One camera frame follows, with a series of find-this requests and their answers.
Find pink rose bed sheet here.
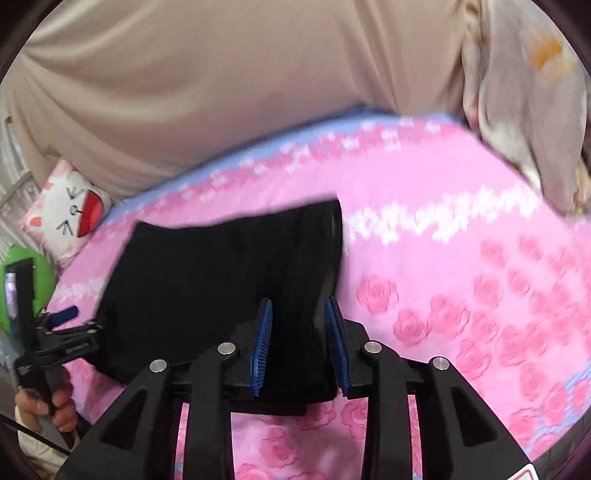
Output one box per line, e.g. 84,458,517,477
46,107,591,480

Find beige blanket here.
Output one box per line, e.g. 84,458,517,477
9,0,481,199

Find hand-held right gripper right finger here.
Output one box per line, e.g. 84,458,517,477
323,298,532,480

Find green round object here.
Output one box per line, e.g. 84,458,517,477
0,244,57,334

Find pale floral blanket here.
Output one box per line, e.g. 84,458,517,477
462,0,591,215

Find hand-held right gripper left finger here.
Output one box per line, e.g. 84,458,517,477
55,298,274,480

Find person's left forearm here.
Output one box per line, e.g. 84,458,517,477
13,406,71,464

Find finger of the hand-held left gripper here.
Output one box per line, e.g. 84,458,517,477
39,306,80,329

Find black pants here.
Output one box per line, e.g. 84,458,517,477
95,198,346,417

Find white cartoon face pillow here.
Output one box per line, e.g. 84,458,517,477
19,158,112,266

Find person's left hand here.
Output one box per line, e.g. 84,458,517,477
16,368,80,433

